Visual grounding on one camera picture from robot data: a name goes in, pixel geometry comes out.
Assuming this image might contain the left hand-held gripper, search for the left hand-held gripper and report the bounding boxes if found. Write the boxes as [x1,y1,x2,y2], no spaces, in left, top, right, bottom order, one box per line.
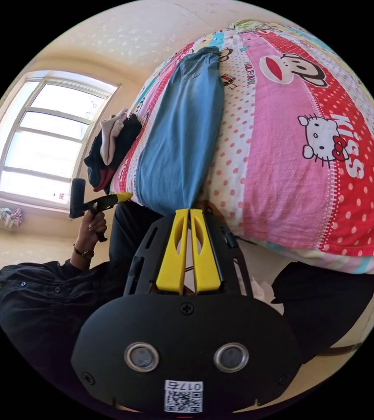
[69,192,133,243]

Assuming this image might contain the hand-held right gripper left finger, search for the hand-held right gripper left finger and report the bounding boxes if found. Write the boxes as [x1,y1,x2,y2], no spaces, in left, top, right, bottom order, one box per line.
[155,209,190,292]

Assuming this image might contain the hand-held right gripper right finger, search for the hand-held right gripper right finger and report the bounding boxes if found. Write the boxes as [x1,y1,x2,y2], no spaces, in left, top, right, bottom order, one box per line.
[190,208,222,294]

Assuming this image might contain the light blue jeans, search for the light blue jeans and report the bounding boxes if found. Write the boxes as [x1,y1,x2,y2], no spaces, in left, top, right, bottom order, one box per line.
[134,46,224,218]

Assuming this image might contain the person's left forearm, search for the person's left forearm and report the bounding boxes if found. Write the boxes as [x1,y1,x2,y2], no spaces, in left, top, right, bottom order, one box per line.
[70,243,95,272]

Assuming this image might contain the person's left hand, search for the person's left hand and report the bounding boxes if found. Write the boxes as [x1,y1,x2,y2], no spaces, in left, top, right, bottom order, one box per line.
[75,210,108,252]

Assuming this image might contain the pile of clothes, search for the pile of clothes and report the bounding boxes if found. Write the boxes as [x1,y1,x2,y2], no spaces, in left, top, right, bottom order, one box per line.
[84,108,143,195]

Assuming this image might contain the window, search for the window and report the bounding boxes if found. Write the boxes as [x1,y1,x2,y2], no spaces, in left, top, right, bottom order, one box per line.
[0,69,123,210]

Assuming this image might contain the person's body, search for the person's body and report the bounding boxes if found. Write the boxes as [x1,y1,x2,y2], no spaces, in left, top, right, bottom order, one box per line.
[0,200,374,420]

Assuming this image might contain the bed with pink printed quilt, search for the bed with pink printed quilt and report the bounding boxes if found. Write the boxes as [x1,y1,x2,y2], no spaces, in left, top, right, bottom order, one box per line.
[109,19,374,279]

